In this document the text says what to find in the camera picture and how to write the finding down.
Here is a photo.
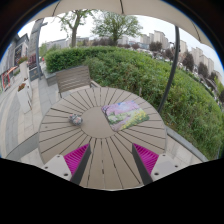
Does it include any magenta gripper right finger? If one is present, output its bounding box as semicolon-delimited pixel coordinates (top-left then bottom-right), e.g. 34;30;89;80
131;142;181;186

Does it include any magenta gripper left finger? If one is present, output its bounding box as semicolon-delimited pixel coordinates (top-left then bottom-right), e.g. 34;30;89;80
42;143;92;185

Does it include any patterned computer mouse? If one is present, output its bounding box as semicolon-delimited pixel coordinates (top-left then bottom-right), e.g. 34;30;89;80
69;114;83;125

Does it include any round slatted outdoor table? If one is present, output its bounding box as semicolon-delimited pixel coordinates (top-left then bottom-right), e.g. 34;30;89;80
39;87;166;189

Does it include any green trimmed hedge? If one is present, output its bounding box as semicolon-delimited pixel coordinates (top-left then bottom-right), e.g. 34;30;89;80
45;47;224;160

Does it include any brown slatted outdoor chair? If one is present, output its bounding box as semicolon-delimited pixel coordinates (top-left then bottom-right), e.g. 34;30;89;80
56;66;99;95

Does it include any white planter box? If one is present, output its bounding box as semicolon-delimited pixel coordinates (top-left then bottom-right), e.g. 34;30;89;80
17;82;32;113

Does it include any dark curved umbrella pole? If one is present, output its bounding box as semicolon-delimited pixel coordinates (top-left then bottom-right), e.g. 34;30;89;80
157;25;180;114

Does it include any tall white flower planter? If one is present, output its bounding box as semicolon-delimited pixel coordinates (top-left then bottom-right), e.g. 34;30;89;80
18;56;28;79

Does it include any beige patio umbrella canopy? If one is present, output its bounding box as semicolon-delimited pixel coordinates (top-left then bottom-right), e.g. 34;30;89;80
30;0;213;48

